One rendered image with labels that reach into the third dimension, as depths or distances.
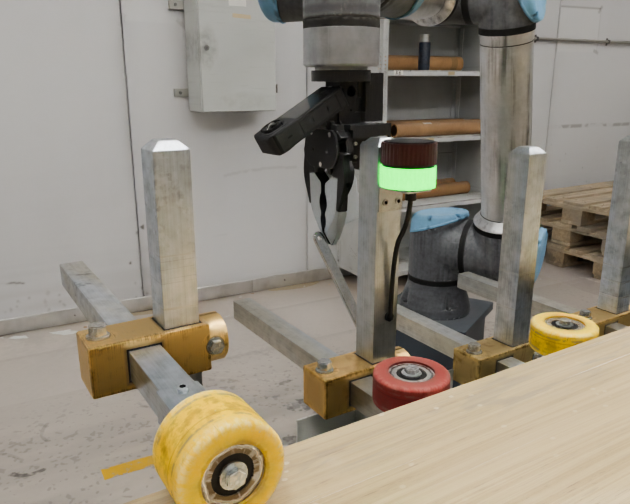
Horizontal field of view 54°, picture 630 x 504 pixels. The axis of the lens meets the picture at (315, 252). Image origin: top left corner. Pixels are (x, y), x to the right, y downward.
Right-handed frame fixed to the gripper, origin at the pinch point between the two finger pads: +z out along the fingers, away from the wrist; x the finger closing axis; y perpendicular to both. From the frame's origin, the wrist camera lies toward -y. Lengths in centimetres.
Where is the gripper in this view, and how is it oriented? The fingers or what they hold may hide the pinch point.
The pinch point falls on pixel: (326, 235)
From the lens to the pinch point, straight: 77.6
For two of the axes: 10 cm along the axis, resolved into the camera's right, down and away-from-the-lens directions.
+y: 8.5, -1.5, 5.1
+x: -5.3, -2.3, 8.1
